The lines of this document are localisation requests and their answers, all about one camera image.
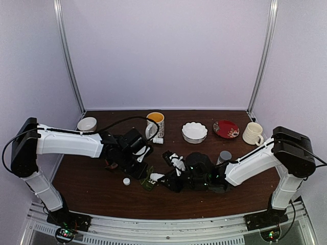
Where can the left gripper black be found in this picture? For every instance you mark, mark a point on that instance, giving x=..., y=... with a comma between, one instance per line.
x=139, y=173

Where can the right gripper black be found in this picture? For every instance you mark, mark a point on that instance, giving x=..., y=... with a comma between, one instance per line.
x=174, y=185

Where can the small white bottle cap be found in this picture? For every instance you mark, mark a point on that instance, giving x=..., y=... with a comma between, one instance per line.
x=126, y=181

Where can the green pill organizer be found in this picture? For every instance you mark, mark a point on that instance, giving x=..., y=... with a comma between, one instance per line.
x=147, y=183

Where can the large orange pill bottle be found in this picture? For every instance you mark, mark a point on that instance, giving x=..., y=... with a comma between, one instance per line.
x=111, y=166

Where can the small white pill bottle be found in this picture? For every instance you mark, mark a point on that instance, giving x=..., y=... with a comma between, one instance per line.
x=155, y=176

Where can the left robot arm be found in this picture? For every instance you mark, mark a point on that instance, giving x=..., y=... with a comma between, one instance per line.
x=127, y=151

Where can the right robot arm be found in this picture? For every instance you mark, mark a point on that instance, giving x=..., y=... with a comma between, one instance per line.
x=285, y=147

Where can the floral mug yellow inside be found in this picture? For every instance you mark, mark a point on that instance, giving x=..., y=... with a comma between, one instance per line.
x=155, y=125

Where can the white fluted bowl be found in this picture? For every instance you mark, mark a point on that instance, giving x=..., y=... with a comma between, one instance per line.
x=194, y=132

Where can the amber bottle grey cap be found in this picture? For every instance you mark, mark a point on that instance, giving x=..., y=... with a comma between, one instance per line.
x=224, y=156

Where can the small white tea cup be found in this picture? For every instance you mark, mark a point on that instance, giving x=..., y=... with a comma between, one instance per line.
x=87, y=124

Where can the red floral plate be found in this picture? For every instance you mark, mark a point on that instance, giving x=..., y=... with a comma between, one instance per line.
x=226, y=129

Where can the cream ribbed mug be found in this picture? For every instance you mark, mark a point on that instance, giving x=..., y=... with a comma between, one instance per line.
x=253, y=134

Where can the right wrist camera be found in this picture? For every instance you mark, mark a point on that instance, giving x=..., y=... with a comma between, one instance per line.
x=172, y=159

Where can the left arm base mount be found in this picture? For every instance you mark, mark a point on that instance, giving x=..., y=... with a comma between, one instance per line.
x=69, y=220

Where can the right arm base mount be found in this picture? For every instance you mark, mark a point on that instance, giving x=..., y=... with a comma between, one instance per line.
x=263, y=219

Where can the aluminium front rail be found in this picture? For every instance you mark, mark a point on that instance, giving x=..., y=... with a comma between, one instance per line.
x=215, y=230

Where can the left aluminium frame post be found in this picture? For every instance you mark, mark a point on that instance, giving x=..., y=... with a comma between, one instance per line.
x=67, y=56

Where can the aluminium frame post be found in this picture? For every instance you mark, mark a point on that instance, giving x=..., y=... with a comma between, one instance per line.
x=67, y=56
x=271, y=23

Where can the right aluminium frame post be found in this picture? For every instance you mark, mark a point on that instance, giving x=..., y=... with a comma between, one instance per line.
x=271, y=23

